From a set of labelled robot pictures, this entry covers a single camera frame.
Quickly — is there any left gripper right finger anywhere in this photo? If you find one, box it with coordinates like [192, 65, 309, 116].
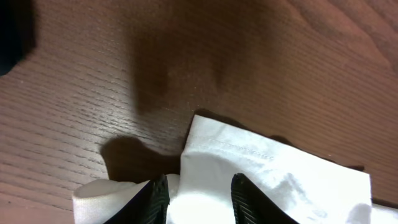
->
[231, 173, 298, 224]

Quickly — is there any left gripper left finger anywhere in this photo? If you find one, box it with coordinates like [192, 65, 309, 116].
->
[104, 175, 170, 224]

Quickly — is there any white t-shirt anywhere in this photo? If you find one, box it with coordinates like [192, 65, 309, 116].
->
[72, 115, 397, 223]

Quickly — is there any folded black cloth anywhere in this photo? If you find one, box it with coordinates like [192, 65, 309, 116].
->
[1, 0, 36, 76]

